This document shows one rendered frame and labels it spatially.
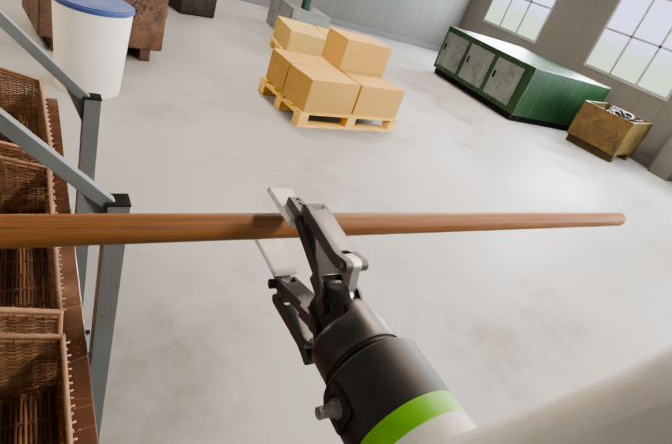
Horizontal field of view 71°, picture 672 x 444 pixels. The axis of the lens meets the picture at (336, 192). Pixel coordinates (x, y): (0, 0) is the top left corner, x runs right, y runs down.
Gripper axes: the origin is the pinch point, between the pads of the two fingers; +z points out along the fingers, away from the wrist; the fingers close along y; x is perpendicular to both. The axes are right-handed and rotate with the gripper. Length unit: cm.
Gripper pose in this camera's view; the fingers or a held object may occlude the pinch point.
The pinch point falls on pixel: (280, 228)
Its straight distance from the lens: 55.1
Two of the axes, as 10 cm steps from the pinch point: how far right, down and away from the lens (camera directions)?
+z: -4.5, -5.5, 7.1
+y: -3.1, 8.4, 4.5
